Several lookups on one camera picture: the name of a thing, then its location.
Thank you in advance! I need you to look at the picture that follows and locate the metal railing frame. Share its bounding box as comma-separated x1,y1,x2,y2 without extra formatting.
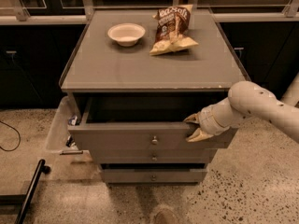
0,0,299,22

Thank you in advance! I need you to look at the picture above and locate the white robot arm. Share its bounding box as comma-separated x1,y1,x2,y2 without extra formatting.
184,81,299,142

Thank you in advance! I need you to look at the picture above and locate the white paper bowl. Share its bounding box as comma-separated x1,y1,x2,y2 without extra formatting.
107,23,146,47

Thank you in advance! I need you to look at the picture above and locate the crumpled wrapper in bin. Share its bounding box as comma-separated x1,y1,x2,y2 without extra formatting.
65,115,78,147

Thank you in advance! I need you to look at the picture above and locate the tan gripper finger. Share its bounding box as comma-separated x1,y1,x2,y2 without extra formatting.
184,113,200,124
186,128,212,142

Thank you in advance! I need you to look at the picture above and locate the brown chip bag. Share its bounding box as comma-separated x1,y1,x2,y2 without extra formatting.
149,5,198,56

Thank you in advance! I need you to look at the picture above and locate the black floor cable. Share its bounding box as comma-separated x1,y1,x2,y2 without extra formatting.
0,120,21,152

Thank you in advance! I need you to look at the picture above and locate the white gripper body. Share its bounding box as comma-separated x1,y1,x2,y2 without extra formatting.
199,105,230,135

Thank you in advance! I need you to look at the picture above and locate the black metal bar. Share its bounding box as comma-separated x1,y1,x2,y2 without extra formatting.
0,159,50,224

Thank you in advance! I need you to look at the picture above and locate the clear plastic bin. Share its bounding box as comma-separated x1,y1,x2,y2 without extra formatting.
45,96,89,156

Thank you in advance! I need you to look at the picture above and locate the grey bottom drawer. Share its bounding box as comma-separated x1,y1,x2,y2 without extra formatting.
101,169,207,184

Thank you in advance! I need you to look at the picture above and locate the grey top drawer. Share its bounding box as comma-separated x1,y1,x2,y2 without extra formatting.
69,97,236,151

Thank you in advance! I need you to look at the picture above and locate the grey drawer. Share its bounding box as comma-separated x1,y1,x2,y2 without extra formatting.
90,149,217,163
69,97,236,151
101,169,207,184

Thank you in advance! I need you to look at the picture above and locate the grey middle drawer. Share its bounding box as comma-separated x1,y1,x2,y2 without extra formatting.
90,149,217,163

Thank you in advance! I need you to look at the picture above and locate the grey drawer cabinet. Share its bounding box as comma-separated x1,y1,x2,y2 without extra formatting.
60,10,248,174

